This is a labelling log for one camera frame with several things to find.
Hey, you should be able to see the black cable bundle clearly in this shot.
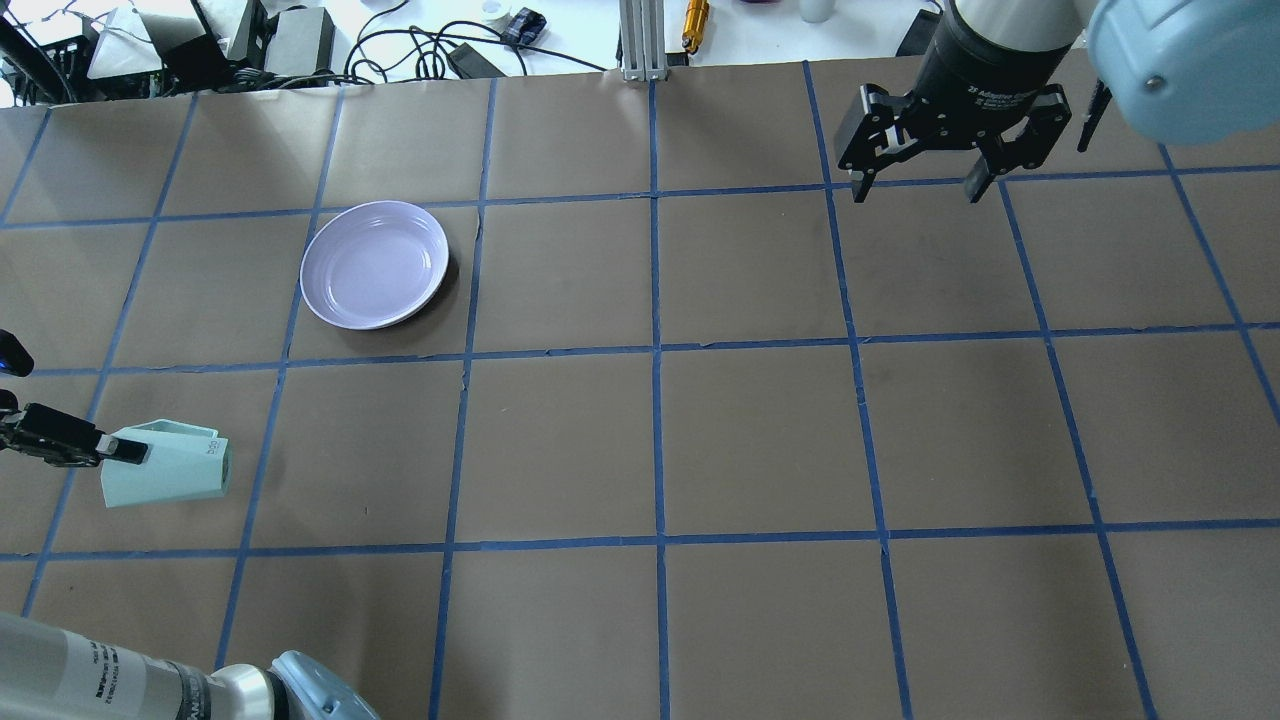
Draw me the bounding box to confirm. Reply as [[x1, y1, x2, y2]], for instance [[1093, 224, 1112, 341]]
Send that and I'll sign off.
[[344, 0, 609, 85]]

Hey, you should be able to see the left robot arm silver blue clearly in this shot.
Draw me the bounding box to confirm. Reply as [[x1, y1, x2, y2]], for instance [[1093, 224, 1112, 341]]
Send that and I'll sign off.
[[1, 392, 376, 719]]

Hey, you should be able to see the grey box on bench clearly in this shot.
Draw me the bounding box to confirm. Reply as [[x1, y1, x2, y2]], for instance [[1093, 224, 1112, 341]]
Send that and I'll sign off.
[[264, 6, 335, 77]]

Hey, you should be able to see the black power adapter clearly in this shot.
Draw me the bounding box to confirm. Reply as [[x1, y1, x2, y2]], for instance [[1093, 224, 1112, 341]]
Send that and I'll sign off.
[[445, 42, 507, 79]]

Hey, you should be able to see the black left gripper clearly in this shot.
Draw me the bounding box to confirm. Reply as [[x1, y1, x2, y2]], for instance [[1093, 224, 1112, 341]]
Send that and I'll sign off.
[[1, 389, 150, 468]]

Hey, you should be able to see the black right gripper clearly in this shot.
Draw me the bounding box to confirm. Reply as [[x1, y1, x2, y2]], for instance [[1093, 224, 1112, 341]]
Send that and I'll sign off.
[[836, 10, 1073, 204]]

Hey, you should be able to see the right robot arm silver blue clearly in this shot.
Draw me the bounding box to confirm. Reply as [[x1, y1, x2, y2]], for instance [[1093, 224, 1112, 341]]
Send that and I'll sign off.
[[837, 1, 1279, 202]]

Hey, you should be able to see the mint green faceted cup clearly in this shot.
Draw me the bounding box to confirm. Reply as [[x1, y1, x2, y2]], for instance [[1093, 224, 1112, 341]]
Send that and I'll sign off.
[[100, 419, 232, 509]]

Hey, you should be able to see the lilac round plate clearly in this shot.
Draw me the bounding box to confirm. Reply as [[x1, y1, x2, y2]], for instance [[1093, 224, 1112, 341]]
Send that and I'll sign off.
[[300, 200, 452, 331]]

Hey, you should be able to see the aluminium frame post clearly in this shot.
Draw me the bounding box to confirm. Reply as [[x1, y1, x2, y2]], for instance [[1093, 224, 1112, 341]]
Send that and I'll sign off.
[[618, 0, 669, 82]]

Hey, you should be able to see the yellow handled tool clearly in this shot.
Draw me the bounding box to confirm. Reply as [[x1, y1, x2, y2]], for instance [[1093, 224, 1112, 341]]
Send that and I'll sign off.
[[680, 0, 710, 55]]

